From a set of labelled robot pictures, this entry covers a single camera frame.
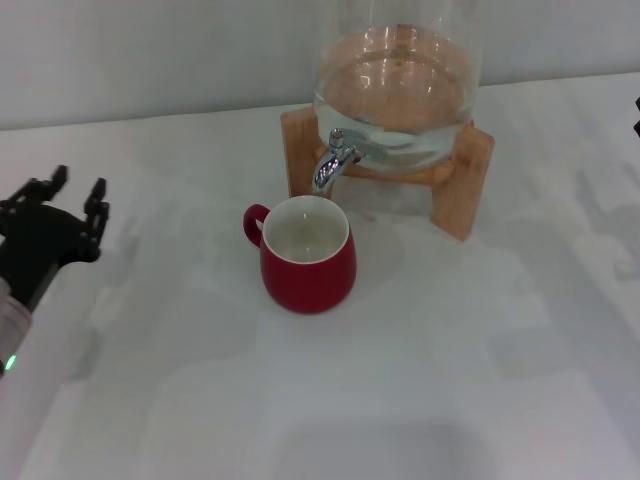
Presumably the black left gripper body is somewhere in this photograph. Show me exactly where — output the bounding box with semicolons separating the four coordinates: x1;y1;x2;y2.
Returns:
0;202;101;314

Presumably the red ceramic cup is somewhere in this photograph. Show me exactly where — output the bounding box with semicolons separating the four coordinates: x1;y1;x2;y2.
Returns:
243;195;358;315

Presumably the chrome faucet tap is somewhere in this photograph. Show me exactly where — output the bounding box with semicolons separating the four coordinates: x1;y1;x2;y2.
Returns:
312;127;389;196

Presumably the wooden dispenser stand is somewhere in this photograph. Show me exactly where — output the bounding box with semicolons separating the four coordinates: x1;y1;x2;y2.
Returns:
279;107;496;243

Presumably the glass water dispenser jar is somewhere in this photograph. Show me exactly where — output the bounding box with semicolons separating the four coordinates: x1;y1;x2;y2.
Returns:
310;0;487;164

